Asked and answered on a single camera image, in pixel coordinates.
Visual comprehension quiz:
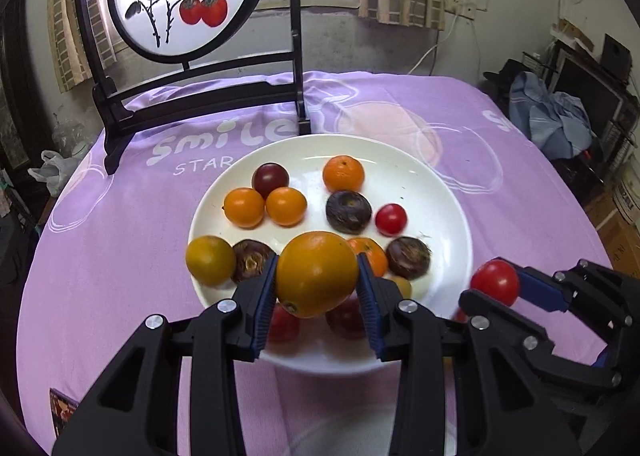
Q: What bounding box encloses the small orange plate back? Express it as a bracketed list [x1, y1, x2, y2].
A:
[322, 155, 366, 193]

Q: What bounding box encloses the red cherry tomato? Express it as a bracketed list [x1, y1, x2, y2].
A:
[470, 259, 520, 307]
[374, 203, 408, 237]
[268, 303, 302, 343]

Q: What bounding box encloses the mandarin orange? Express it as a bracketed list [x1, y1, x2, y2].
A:
[266, 187, 307, 228]

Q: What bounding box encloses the small orange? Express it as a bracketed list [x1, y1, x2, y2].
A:
[222, 187, 265, 229]

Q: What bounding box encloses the small brown wrinkled fruit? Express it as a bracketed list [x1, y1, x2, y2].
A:
[231, 239, 274, 285]

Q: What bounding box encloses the white plastic bucket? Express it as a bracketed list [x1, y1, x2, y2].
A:
[613, 169, 640, 227]

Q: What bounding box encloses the large dark purple plum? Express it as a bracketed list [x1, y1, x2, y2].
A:
[326, 296, 367, 340]

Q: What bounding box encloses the left beige curtain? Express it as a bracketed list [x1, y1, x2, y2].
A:
[47, 0, 124, 92]

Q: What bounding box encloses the white oval plate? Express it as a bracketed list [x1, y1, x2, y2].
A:
[186, 134, 473, 377]

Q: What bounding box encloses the smartphone with lit screen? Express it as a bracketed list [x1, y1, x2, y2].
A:
[49, 388, 78, 438]

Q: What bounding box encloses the white power cable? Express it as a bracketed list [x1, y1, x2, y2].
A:
[406, 10, 461, 76]

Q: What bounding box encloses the blue clothes pile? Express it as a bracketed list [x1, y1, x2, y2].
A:
[509, 72, 593, 161]

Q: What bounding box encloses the yellow-orange fruit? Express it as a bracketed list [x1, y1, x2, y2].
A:
[276, 231, 359, 319]

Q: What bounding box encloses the red cherry tomato top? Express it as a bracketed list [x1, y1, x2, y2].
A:
[374, 203, 408, 237]

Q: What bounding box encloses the white plastic bag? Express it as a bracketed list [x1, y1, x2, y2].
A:
[27, 150, 80, 197]

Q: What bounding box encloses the large brown wrinkled fruit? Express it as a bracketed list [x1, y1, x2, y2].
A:
[385, 236, 431, 280]

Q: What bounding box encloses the yellow-green round fruit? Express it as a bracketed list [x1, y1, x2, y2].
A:
[186, 235, 236, 287]

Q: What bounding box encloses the small purple plum in plate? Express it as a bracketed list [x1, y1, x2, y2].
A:
[252, 163, 290, 199]

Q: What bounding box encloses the brown wrinkled fruit in plate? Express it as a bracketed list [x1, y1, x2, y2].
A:
[326, 190, 372, 234]

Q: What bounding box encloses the orange in plate front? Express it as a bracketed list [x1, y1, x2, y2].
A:
[347, 236, 388, 277]

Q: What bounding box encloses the black metal shelf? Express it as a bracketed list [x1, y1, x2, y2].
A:
[540, 35, 639, 172]

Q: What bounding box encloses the black framed painted screen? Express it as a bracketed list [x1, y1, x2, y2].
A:
[74, 0, 311, 175]

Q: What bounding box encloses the small yellow fruit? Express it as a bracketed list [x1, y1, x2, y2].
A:
[388, 275, 412, 299]

